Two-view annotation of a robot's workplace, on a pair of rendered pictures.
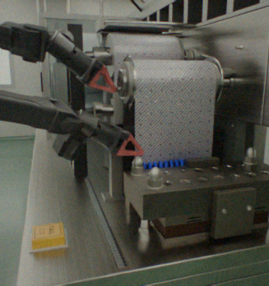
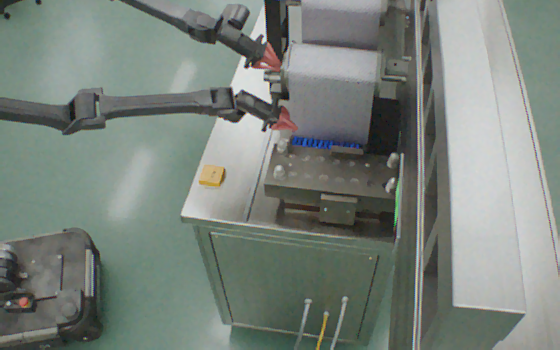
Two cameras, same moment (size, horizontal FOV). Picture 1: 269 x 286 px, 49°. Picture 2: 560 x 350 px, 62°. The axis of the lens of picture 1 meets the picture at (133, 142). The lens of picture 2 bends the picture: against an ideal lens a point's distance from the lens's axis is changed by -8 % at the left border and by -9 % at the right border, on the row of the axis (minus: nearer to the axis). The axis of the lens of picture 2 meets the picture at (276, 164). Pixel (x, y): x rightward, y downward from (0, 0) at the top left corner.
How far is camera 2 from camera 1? 102 cm
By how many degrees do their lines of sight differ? 43
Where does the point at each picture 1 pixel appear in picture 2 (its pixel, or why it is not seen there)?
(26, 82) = not seen: outside the picture
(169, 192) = (283, 186)
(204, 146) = (359, 134)
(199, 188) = (309, 189)
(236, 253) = (327, 236)
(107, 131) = (260, 113)
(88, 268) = (224, 213)
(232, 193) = (333, 200)
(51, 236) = (211, 180)
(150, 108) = (303, 99)
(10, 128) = not seen: outside the picture
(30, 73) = not seen: outside the picture
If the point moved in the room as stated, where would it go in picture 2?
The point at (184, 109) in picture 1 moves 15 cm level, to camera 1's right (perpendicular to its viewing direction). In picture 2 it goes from (338, 103) to (388, 119)
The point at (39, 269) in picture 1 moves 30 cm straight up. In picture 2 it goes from (197, 203) to (180, 134)
